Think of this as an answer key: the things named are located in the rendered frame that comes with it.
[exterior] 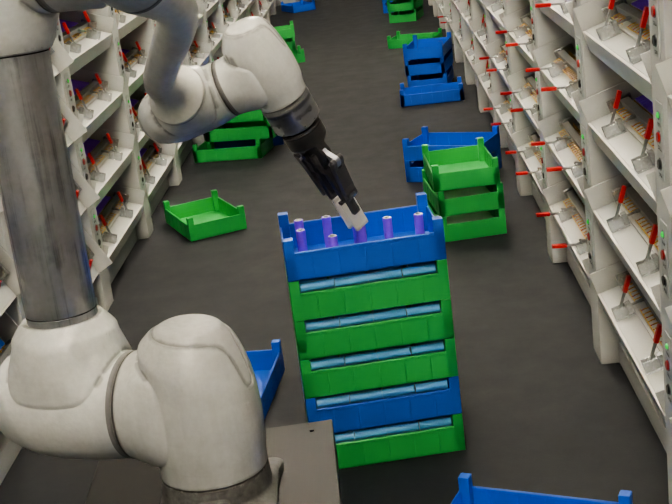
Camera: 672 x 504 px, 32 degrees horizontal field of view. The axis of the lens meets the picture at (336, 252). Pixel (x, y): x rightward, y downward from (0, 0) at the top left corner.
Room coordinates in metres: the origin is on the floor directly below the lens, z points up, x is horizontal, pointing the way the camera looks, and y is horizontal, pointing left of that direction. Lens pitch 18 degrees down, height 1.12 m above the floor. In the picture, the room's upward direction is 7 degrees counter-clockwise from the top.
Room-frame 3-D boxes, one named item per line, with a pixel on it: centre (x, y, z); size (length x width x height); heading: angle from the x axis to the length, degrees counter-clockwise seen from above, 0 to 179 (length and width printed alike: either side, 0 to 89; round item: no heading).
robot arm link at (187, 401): (1.52, 0.22, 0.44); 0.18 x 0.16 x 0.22; 71
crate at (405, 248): (2.18, -0.05, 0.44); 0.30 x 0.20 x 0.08; 93
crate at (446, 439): (2.18, -0.05, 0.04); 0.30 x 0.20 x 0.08; 93
